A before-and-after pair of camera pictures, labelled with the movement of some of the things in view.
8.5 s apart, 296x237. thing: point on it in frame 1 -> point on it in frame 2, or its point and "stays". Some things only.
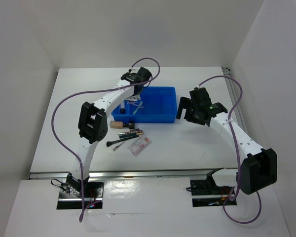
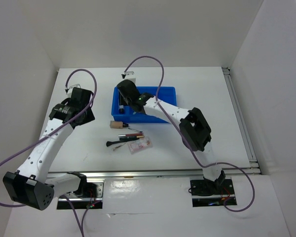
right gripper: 185,102 -> 134,85
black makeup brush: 108,143 stays
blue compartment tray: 157,104 stays
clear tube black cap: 122,109 stays
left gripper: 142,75 -> 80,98
